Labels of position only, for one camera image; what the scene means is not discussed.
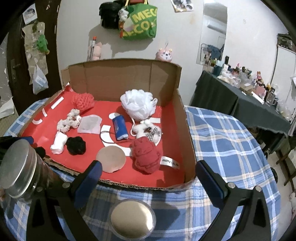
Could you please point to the dark covered side table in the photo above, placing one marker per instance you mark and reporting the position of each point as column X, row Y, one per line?
column 219, row 97

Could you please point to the wooden chair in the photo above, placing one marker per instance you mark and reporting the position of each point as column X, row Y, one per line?
column 285, row 160

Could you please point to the green plush toy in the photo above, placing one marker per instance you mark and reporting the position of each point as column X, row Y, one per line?
column 42, row 44

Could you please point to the pale pink plush toy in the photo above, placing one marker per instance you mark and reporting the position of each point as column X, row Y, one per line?
column 98, row 51

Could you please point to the wall photo poster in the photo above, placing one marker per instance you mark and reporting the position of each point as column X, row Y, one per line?
column 181, row 5

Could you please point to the pink plush with face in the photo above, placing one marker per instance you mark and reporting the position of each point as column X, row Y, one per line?
column 164, row 55

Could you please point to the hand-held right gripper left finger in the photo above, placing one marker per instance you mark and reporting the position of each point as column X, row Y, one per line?
column 90, row 183

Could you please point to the round clear plastic container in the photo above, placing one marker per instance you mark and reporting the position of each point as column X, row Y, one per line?
column 131, row 220

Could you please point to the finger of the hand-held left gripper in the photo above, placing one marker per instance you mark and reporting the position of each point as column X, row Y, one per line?
column 27, row 140
column 39, row 152

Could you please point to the stick with red tip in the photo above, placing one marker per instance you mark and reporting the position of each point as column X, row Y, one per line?
column 93, row 48

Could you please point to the white plush sheep toy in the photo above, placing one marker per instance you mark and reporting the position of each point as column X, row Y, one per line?
column 141, row 128

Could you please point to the green tote bag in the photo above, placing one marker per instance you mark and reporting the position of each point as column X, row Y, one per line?
column 138, row 20

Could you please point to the cardboard box with red inside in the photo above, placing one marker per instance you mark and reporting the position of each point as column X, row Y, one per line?
column 115, row 76

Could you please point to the clear plastic bag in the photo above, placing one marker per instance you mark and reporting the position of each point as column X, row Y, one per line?
column 39, row 81

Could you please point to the wall mirror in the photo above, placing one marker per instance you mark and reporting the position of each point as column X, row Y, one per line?
column 215, row 34

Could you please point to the white paper sheet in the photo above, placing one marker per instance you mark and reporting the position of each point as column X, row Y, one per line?
column 5, row 109

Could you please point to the beige round sponge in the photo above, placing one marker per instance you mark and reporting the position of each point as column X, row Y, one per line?
column 111, row 160

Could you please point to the photo on door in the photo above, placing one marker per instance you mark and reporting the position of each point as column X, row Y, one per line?
column 29, row 14

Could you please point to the red knitted plush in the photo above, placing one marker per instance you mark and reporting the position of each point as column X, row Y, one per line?
column 145, row 155

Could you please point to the hanging door organiser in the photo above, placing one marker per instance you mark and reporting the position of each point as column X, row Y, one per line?
column 30, row 51

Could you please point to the black backpack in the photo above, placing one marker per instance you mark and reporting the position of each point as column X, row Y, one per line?
column 108, row 14

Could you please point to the dark wooden door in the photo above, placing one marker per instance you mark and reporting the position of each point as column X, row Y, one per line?
column 16, row 46

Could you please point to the glass jar with metal lid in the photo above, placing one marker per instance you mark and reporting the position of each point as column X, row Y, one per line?
column 20, row 169

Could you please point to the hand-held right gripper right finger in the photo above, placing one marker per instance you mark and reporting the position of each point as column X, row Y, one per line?
column 210, row 183

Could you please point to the coral mesh bath pouf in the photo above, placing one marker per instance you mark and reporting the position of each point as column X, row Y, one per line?
column 83, row 102

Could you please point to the white cabinet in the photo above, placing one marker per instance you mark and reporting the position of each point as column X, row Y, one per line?
column 284, row 69

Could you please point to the clutter of bottles and figurines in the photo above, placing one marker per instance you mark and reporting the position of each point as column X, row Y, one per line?
column 242, row 78

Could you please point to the white mesh bath pouf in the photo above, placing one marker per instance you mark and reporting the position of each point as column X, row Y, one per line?
column 138, row 104

